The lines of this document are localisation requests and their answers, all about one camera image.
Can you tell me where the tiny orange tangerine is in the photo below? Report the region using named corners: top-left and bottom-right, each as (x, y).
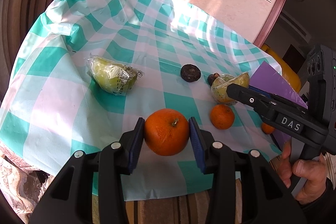
top-left (261, 123), bottom-right (275, 135)

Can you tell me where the large orange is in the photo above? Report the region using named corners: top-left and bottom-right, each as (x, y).
top-left (145, 109), bottom-right (189, 156)

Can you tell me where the right hand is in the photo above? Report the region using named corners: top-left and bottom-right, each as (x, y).
top-left (277, 141), bottom-right (327, 205)

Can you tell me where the purple cardboard box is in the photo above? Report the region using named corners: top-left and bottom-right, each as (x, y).
top-left (248, 61), bottom-right (308, 146)

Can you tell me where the teal checkered tablecloth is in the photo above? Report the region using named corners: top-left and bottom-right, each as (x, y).
top-left (0, 0), bottom-right (283, 201)

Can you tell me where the cut yellow fruit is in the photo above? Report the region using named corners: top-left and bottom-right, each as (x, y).
top-left (211, 72), bottom-right (249, 106)

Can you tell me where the green pear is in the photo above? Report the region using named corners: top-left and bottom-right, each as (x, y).
top-left (87, 55), bottom-right (143, 96)

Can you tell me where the small dark fruit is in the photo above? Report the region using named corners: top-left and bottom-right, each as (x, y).
top-left (207, 73), bottom-right (220, 86)

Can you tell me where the dark round mangosteen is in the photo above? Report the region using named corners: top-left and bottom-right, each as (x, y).
top-left (180, 64), bottom-right (201, 83)

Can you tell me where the yellow leather sofa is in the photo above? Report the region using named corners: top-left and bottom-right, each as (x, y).
top-left (261, 44), bottom-right (301, 93)

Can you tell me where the lace cloth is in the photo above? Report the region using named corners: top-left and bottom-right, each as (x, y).
top-left (1, 144), bottom-right (54, 223)

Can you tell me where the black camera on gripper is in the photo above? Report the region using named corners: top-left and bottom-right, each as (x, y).
top-left (307, 44), bottom-right (335, 131)

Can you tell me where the small orange tangerine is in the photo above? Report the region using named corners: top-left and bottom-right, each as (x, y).
top-left (210, 105), bottom-right (235, 130)

